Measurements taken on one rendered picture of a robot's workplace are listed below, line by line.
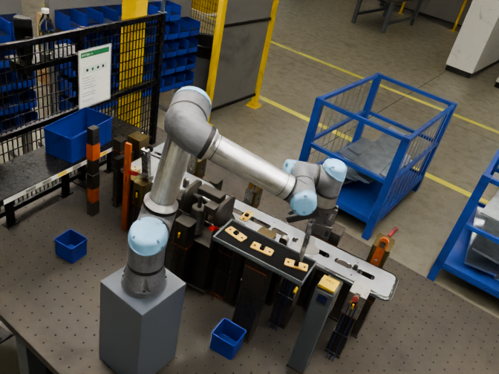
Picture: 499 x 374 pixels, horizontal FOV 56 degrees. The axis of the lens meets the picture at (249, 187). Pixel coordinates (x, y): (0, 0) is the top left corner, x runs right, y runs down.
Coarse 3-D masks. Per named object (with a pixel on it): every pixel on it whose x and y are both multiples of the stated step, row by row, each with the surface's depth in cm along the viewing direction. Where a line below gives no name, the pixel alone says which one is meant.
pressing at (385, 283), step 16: (192, 176) 233; (240, 208) 218; (256, 224) 210; (272, 224) 212; (288, 224) 215; (320, 240) 208; (320, 256) 200; (336, 256) 202; (352, 256) 204; (336, 272) 192; (352, 272) 195; (368, 272) 197; (384, 272) 198; (384, 288) 190
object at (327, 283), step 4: (324, 276) 166; (324, 280) 164; (328, 280) 164; (332, 280) 165; (336, 280) 165; (320, 284) 162; (324, 284) 162; (328, 284) 163; (332, 284) 163; (336, 284) 163; (324, 288) 161; (328, 288) 161; (332, 288) 161; (336, 288) 163; (332, 292) 161
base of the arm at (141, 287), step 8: (128, 272) 148; (136, 272) 146; (152, 272) 147; (160, 272) 150; (128, 280) 149; (136, 280) 147; (144, 280) 148; (152, 280) 149; (160, 280) 151; (128, 288) 149; (136, 288) 148; (144, 288) 150; (152, 288) 149; (160, 288) 152; (136, 296) 149; (144, 296) 149; (152, 296) 151
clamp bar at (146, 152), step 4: (144, 148) 205; (148, 148) 205; (152, 148) 206; (144, 152) 203; (148, 152) 203; (144, 156) 205; (148, 156) 204; (144, 160) 207; (148, 160) 206; (144, 164) 208; (148, 164) 207; (144, 168) 210; (148, 168) 209; (144, 172) 211; (148, 172) 210; (148, 176) 211
